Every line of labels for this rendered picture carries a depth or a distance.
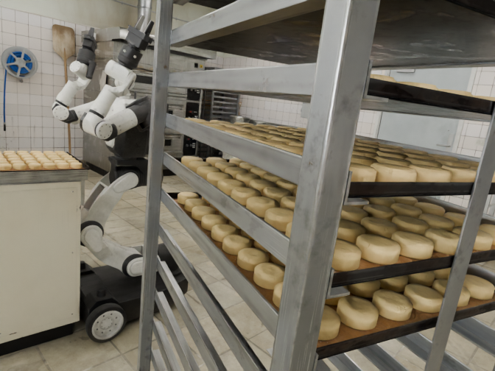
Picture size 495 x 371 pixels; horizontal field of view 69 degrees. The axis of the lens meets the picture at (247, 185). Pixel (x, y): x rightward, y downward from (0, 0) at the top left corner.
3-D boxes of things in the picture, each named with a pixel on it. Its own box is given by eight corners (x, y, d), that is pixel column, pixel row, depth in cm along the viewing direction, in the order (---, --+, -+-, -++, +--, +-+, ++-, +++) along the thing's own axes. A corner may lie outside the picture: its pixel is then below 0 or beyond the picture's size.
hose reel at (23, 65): (36, 130, 512) (34, 49, 487) (40, 132, 501) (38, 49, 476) (1, 129, 483) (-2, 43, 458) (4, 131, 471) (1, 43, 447)
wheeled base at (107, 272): (159, 270, 262) (162, 227, 255) (197, 305, 224) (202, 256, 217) (64, 292, 221) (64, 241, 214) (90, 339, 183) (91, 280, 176)
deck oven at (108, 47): (114, 185, 484) (120, 26, 439) (79, 166, 565) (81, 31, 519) (205, 177, 595) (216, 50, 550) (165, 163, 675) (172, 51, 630)
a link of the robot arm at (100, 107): (95, 85, 155) (71, 124, 152) (110, 90, 151) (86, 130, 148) (112, 99, 165) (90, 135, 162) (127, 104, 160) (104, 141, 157)
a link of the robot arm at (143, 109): (134, 132, 175) (155, 122, 184) (143, 128, 169) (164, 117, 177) (121, 111, 172) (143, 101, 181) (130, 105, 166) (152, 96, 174)
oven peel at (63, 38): (60, 171, 518) (52, 22, 490) (58, 171, 521) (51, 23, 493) (81, 170, 540) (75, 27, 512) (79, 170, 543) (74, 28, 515)
